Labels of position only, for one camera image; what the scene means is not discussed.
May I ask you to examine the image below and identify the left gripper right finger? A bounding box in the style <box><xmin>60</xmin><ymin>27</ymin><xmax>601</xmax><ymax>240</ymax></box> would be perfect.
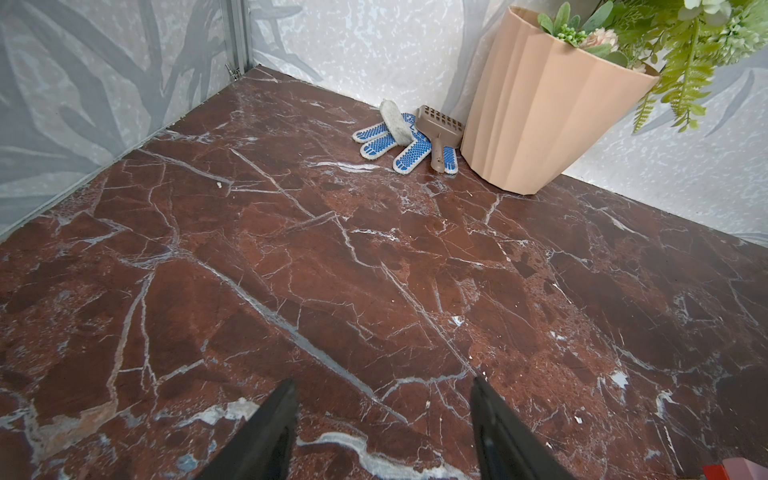
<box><xmin>470</xmin><ymin>377</ymin><xmax>575</xmax><ymax>480</ymax></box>

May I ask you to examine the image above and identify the beige flower pot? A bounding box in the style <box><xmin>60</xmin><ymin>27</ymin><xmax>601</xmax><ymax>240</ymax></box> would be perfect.
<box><xmin>460</xmin><ymin>7</ymin><xmax>658</xmax><ymax>195</ymax></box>

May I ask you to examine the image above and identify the aluminium cage frame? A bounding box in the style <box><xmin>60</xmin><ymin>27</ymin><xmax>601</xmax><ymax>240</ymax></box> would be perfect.
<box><xmin>222</xmin><ymin>0</ymin><xmax>252</xmax><ymax>81</ymax></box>

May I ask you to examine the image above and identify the blue dotted work glove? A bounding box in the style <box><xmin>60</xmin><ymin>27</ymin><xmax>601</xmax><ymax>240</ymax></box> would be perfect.
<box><xmin>352</xmin><ymin>100</ymin><xmax>432</xmax><ymax>175</ymax></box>

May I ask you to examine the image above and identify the green artificial plant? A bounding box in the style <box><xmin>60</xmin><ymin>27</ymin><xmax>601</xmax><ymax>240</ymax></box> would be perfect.
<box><xmin>537</xmin><ymin>0</ymin><xmax>767</xmax><ymax>132</ymax></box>

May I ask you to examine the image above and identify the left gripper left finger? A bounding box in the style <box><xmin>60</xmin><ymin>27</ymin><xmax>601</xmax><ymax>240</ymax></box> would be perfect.
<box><xmin>197</xmin><ymin>379</ymin><xmax>299</xmax><ymax>480</ymax></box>

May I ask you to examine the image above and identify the red rectangular block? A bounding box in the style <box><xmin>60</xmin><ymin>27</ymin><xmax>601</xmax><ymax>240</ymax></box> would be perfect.
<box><xmin>702</xmin><ymin>464</ymin><xmax>729</xmax><ymax>480</ymax></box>

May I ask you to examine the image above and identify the brown plastic scraper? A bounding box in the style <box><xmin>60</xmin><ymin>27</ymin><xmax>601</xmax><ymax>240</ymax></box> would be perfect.
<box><xmin>415</xmin><ymin>105</ymin><xmax>464</xmax><ymax>175</ymax></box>

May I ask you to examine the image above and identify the pink block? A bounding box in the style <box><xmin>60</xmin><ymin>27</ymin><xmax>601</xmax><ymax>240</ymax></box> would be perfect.
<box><xmin>722</xmin><ymin>457</ymin><xmax>768</xmax><ymax>480</ymax></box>

